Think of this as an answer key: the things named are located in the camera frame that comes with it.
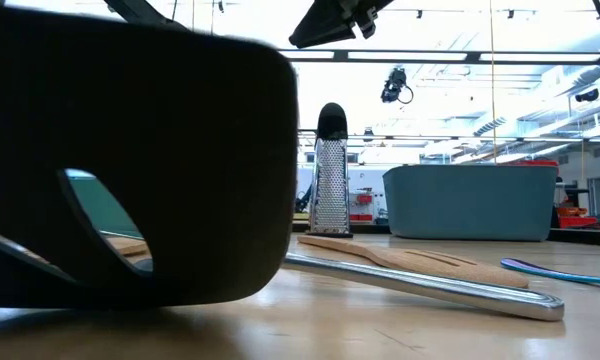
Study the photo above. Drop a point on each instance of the blue-grey plastic bin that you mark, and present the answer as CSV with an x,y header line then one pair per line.
x,y
470,200

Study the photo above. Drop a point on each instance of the black overhead camera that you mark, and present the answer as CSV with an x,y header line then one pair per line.
x,y
392,87

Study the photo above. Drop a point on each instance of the red storage box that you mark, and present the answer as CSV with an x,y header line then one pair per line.
x,y
361,217
364,199

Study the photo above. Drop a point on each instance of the red plastic container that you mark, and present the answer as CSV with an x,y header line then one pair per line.
x,y
535,163

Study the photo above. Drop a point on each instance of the orange crate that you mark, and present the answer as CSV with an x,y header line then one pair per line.
x,y
572,211

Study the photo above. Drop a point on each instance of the wooden slotted spatula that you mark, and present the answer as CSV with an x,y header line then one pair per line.
x,y
455,267

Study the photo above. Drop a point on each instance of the black table frame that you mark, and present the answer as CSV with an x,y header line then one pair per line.
x,y
580,236

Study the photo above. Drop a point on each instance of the black overhead frame bar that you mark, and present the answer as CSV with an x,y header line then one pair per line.
x,y
340,56

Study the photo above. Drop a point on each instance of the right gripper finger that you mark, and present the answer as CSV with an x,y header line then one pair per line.
x,y
367,17
325,25

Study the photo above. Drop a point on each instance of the black ceiling device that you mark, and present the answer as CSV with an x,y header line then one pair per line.
x,y
587,95

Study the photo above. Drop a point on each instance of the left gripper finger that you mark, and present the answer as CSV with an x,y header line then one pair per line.
x,y
150,12

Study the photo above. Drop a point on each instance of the green plastic bin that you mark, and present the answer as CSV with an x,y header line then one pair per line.
x,y
97,205

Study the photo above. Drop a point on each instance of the red crate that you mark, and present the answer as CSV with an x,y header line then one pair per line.
x,y
577,222

